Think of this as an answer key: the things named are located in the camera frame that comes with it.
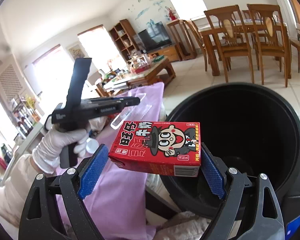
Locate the wooden dining table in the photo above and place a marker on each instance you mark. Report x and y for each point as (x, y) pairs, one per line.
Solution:
(210, 46)

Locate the purple tablecloth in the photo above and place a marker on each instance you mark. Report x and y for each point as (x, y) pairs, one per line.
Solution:
(117, 203)

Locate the small framed flower painting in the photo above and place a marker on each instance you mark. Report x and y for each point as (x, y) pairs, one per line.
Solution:
(76, 51)

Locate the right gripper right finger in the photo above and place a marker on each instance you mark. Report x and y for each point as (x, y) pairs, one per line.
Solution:
(262, 217)

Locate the red milk carton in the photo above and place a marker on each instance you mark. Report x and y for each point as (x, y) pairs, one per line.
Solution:
(164, 148)

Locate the wooden dining chair right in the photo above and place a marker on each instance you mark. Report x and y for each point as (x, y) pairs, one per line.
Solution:
(271, 36)

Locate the black trash bin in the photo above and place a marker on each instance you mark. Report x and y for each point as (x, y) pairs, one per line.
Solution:
(250, 127)

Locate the left hand white glove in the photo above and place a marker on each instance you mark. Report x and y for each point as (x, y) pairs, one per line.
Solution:
(45, 157)

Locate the clear plastic clamshell box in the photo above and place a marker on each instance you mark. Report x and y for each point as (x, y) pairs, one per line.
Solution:
(132, 113)

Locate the wooden tv cabinet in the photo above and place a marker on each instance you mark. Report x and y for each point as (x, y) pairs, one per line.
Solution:
(171, 52)

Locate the wooden bookshelf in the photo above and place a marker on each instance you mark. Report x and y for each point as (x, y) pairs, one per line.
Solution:
(123, 36)

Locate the black television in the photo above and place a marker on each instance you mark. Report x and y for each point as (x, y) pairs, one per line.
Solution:
(153, 37)

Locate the wooden plant stand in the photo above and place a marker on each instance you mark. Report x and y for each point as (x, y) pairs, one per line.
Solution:
(182, 39)

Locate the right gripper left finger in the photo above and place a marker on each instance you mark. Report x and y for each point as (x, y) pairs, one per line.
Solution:
(41, 218)

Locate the white paper cup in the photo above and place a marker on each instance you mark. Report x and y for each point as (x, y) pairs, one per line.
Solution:
(91, 147)

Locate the wooden coffee table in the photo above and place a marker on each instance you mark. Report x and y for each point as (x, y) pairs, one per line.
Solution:
(161, 71)

